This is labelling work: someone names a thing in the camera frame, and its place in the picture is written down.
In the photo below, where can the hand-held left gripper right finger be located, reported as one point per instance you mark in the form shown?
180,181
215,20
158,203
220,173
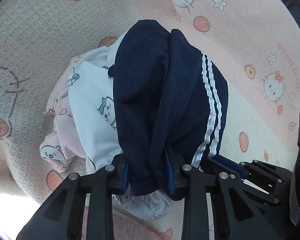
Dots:
170,176

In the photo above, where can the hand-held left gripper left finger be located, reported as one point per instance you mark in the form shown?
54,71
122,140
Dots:
125,177

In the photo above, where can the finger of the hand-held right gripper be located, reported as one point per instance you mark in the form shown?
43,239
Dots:
227,166
275,195

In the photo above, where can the navy shorts with white stripes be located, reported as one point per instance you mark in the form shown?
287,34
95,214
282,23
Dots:
150,100

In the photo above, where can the pink printed pajama garment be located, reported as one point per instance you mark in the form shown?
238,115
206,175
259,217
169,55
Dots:
65,140

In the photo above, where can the white printed pajama garment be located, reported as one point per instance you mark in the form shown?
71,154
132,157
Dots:
90,100

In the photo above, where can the cat print blanket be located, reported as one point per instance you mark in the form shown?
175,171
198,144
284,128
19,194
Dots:
240,55

